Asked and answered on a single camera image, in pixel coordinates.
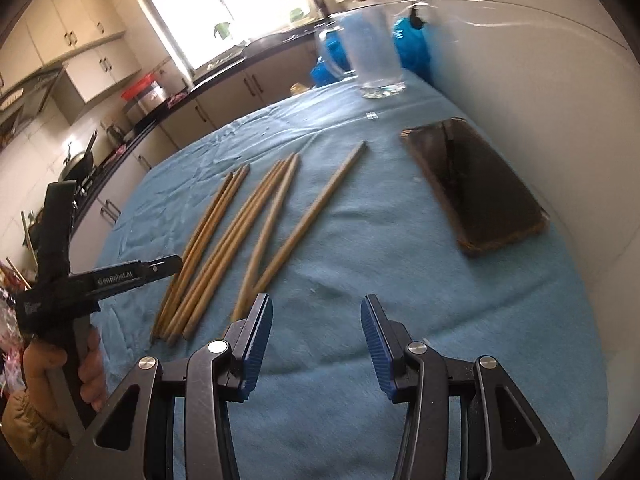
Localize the wooden chopstick five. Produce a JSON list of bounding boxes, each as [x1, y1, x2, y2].
[[171, 158, 288, 339]]

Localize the upper kitchen cabinets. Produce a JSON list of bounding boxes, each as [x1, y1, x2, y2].
[[1, 0, 141, 124]]

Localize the black power plug cable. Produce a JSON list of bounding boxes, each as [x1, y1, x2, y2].
[[401, 0, 432, 32]]

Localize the wooden chopstick two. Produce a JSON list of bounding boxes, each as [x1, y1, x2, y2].
[[156, 162, 251, 340]]

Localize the person left hand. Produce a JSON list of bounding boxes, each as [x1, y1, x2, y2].
[[23, 326, 108, 432]]

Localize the wooden chopstick six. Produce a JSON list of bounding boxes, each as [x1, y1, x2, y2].
[[231, 153, 299, 322]]

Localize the blue plastic bag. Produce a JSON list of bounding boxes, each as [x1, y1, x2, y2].
[[310, 18, 433, 87]]

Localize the steel pot red lid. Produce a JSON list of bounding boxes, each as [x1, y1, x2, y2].
[[120, 73, 168, 124]]

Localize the wooden chopstick one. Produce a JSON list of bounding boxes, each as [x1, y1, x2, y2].
[[150, 171, 236, 340]]

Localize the black wok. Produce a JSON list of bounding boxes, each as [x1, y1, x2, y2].
[[58, 130, 98, 185]]

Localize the wooden chopstick three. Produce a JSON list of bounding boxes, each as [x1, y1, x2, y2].
[[162, 159, 288, 344]]

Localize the electric kettle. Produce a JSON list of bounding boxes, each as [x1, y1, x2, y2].
[[105, 124, 126, 148]]

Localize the range hood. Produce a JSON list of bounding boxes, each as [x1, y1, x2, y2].
[[0, 67, 64, 150]]

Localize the kitchen cabinets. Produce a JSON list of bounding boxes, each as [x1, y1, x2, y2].
[[70, 32, 317, 273], [1, 0, 141, 124]]

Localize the blue towel table cloth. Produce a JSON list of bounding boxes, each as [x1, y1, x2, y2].
[[98, 76, 608, 479]]

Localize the wooden chopstick seven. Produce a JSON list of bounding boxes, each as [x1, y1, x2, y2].
[[253, 141, 367, 294]]

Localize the black smartphone in case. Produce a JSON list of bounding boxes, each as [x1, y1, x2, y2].
[[400, 117, 550, 257]]

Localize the clear glass mug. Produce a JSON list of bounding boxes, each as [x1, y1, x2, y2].
[[316, 4, 406, 100]]

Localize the lower kitchen cabinets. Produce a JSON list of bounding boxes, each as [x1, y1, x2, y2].
[[70, 32, 317, 273]]

